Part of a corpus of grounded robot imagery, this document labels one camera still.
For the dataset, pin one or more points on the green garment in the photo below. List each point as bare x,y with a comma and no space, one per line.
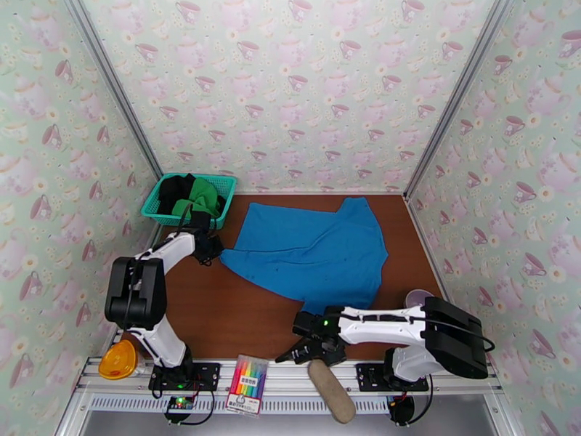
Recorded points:
202,196

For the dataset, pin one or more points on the black garment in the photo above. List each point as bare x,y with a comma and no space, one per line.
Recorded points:
170,194

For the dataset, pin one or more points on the blue t-shirt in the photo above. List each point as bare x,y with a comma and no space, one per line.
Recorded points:
313,253

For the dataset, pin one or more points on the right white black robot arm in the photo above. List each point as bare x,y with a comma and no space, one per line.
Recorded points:
390,323

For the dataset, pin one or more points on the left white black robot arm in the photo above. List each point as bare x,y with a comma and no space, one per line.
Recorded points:
136,289

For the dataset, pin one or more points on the teal plastic laundry basket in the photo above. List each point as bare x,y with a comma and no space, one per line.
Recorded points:
152,210

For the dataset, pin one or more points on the beige oblong stone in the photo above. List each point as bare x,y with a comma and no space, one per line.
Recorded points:
333,394

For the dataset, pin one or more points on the pack of coloured highlighters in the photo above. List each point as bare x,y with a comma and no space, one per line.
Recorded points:
247,384

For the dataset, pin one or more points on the purple bowl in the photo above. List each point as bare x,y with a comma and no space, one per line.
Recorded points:
416,297

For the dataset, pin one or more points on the small circuit board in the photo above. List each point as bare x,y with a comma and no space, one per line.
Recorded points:
180,404

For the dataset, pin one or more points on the orange translucent plastic lid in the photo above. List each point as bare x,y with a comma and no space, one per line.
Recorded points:
117,361

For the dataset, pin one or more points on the aluminium front rail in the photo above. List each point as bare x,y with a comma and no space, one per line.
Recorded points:
290,373

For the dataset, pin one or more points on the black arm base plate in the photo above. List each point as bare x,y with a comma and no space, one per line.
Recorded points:
370,378
206,375

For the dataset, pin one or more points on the aluminium frame post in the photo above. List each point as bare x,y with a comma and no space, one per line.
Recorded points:
458,94
113,89

